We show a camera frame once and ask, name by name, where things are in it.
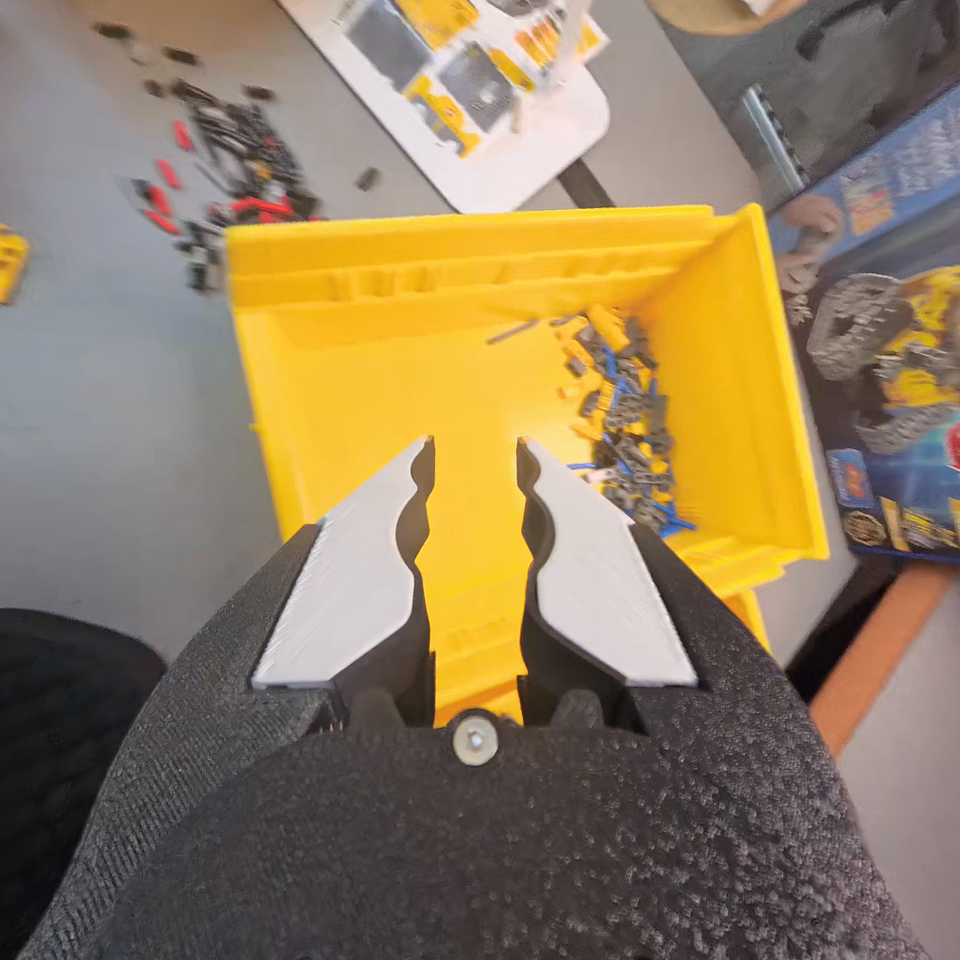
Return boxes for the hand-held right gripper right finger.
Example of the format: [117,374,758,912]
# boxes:
[516,436,700,690]

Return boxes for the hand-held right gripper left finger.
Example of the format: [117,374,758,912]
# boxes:
[251,435,436,690]

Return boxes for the yellow storage bin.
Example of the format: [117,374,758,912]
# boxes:
[225,202,831,727]
[718,588,774,655]

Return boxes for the heap of lego parts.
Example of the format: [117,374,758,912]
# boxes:
[486,303,700,536]

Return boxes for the yellow lego subassembly blue pins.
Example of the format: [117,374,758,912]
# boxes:
[0,223,33,306]

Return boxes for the pile of small lego pieces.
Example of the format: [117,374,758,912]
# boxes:
[92,21,384,295]

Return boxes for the black office chair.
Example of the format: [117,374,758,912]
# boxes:
[0,607,168,931]

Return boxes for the blue printed toy box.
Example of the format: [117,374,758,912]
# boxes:
[765,78,960,565]

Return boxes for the white rounded instruction card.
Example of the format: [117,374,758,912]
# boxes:
[277,0,611,216]

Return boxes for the pale document stand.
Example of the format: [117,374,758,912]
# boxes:
[645,0,813,39]

